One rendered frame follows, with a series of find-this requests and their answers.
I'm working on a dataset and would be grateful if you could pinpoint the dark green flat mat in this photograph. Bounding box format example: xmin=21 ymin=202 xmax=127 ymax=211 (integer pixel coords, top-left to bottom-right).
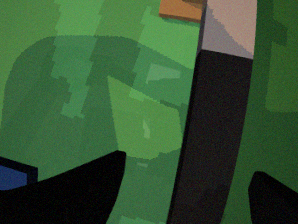
xmin=221 ymin=0 xmax=298 ymax=224

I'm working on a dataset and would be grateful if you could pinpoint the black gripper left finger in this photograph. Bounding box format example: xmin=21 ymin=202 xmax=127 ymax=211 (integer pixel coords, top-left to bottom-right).
xmin=0 ymin=149 xmax=126 ymax=224

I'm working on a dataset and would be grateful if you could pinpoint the blue flat bar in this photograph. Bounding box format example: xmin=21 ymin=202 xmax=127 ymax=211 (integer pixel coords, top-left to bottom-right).
xmin=0 ymin=157 xmax=39 ymax=190

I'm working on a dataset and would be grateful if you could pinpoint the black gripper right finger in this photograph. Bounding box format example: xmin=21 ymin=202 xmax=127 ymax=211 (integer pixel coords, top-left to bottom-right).
xmin=247 ymin=171 xmax=298 ymax=224

